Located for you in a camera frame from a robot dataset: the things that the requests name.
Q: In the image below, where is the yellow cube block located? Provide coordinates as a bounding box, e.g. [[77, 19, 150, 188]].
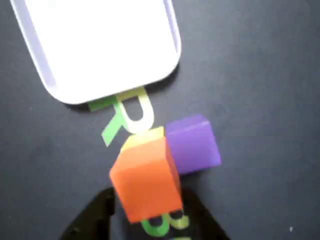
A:
[[120, 125, 166, 154]]

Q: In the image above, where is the black mat with green lettering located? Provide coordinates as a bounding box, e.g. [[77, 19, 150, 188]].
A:
[[0, 0, 320, 240]]

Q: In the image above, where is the pale lavender rectangular tray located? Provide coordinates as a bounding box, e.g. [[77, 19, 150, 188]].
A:
[[9, 0, 182, 106]]

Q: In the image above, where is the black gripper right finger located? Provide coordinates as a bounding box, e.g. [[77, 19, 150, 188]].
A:
[[179, 188, 231, 240]]

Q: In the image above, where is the orange cube block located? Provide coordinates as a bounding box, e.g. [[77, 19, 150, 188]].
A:
[[108, 136, 185, 224]]

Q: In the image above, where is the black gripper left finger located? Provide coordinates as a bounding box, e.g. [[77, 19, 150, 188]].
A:
[[60, 187, 118, 240]]

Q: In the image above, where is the purple cube block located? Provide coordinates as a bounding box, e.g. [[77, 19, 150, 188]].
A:
[[164, 114, 222, 176]]

